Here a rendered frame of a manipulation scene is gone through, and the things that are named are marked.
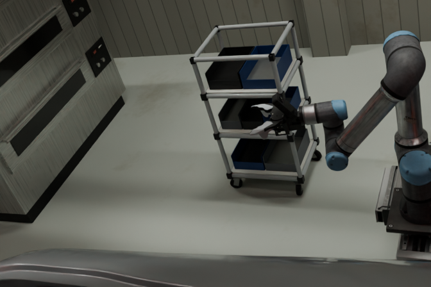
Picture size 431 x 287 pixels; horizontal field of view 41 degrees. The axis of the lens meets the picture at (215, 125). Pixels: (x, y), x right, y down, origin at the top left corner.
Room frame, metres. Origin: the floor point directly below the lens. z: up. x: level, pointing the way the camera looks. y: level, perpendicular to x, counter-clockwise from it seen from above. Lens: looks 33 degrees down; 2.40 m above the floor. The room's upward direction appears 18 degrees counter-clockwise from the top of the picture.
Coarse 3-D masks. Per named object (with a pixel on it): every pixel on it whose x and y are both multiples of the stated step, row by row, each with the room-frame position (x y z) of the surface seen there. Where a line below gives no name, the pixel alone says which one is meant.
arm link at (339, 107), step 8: (320, 104) 1.70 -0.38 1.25; (328, 104) 1.69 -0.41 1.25; (336, 104) 1.67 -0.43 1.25; (344, 104) 1.67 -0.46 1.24; (320, 112) 1.68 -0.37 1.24; (328, 112) 1.66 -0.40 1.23; (336, 112) 1.65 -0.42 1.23; (344, 112) 1.65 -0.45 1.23; (320, 120) 1.67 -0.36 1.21; (328, 120) 1.66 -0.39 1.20; (336, 120) 1.66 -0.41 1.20
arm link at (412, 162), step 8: (408, 152) 1.54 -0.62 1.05; (416, 152) 1.53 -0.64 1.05; (424, 152) 1.52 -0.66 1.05; (400, 160) 1.56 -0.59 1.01; (408, 160) 1.51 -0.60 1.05; (416, 160) 1.49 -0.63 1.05; (424, 160) 1.48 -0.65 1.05; (400, 168) 1.50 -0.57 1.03; (408, 168) 1.47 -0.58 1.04; (416, 168) 1.46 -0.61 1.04; (424, 168) 1.45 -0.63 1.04; (408, 176) 1.46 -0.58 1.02; (416, 176) 1.44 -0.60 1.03; (424, 176) 1.43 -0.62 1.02; (408, 184) 1.46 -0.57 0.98; (416, 184) 1.44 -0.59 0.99; (424, 184) 1.43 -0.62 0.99; (408, 192) 1.46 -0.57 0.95; (416, 192) 1.44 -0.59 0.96; (424, 192) 1.43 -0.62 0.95; (416, 200) 1.44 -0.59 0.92; (424, 200) 1.43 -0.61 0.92
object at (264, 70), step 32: (288, 32) 2.88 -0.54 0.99; (192, 64) 2.91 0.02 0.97; (224, 64) 3.08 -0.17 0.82; (256, 64) 3.00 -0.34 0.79; (288, 64) 2.90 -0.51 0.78; (224, 96) 2.83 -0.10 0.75; (256, 96) 2.73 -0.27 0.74; (288, 96) 3.00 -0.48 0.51; (224, 128) 2.93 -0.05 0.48; (224, 160) 2.91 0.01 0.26; (256, 160) 2.91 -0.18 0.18; (288, 160) 2.80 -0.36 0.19
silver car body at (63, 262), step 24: (0, 264) 0.93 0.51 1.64; (24, 264) 0.89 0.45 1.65; (48, 264) 0.84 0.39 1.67; (72, 264) 0.80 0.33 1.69; (96, 264) 0.77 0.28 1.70; (120, 264) 0.74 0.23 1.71; (144, 264) 0.71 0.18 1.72; (168, 264) 0.68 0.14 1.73; (192, 264) 0.65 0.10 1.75; (216, 264) 0.63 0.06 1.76; (240, 264) 0.60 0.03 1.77; (264, 264) 0.58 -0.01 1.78; (288, 264) 0.56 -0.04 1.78; (312, 264) 0.54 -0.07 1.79; (336, 264) 0.52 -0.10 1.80; (360, 264) 0.50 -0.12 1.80; (384, 264) 0.49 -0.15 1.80; (408, 264) 0.48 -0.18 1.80
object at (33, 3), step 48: (0, 0) 3.75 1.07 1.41; (48, 0) 4.16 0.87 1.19; (0, 48) 3.63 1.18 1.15; (48, 48) 3.93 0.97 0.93; (96, 48) 4.40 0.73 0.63; (0, 96) 3.43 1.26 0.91; (48, 96) 3.71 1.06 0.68; (96, 96) 4.20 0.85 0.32; (0, 144) 3.26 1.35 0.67; (48, 144) 3.61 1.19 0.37; (0, 192) 3.25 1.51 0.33; (48, 192) 3.47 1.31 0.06
